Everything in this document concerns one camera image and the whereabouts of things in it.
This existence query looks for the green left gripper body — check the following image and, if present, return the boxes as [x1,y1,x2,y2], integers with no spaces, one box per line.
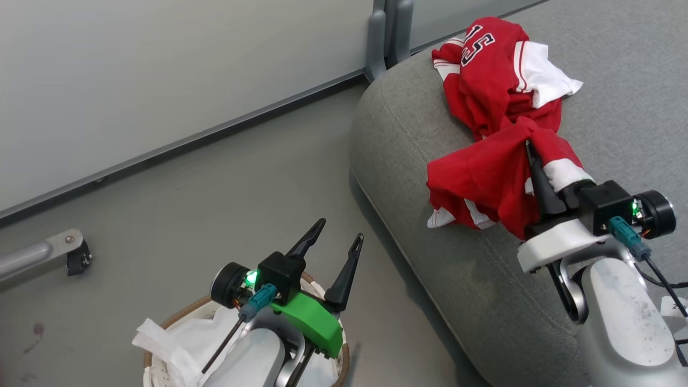
[268,290,345,360]

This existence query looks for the teal plug black cable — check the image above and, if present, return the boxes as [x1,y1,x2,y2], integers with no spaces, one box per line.
[608,216,688,319]
[201,283,280,375]

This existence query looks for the teal plug left black cable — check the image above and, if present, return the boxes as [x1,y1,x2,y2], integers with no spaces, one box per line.
[201,283,280,375]

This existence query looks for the grey partition foot bar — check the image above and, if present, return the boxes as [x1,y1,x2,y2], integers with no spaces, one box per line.
[0,228,85,283]

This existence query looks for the white basket liner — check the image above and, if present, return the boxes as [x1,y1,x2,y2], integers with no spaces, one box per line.
[132,279,345,387]

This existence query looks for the woven laundry basket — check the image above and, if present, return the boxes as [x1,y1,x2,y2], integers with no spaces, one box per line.
[142,271,351,387]

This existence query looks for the grey partition foot upright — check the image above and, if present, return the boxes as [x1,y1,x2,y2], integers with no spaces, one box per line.
[388,0,415,68]
[366,9,388,82]

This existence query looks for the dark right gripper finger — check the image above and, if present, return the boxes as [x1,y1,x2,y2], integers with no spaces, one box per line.
[525,139,567,221]
[560,180,595,211]

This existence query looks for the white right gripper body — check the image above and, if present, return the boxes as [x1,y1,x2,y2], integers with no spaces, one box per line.
[517,207,614,274]

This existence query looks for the red and white jersey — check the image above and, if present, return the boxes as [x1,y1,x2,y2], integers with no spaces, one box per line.
[426,16,595,241]

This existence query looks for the teal plug right black cable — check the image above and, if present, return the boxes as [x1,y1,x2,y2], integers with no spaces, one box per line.
[608,216,688,319]

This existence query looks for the black round right gripper motor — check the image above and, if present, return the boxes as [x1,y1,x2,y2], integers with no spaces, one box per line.
[634,189,677,240]

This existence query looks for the grey partition bottom rail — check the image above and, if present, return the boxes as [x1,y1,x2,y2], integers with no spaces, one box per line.
[0,0,550,222]

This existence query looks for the black round left gripper motor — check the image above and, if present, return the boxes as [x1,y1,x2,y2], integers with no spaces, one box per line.
[210,262,253,309]

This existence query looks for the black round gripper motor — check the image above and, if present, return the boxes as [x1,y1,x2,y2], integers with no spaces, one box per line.
[210,262,253,309]
[634,189,677,240]

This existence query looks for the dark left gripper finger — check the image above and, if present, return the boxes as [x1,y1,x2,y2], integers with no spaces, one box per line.
[324,233,365,313]
[286,218,327,260]

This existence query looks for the black caster wheel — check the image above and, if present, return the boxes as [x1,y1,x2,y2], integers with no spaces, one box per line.
[66,240,94,277]

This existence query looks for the grey fabric sofa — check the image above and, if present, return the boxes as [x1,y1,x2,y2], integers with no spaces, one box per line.
[349,0,688,387]

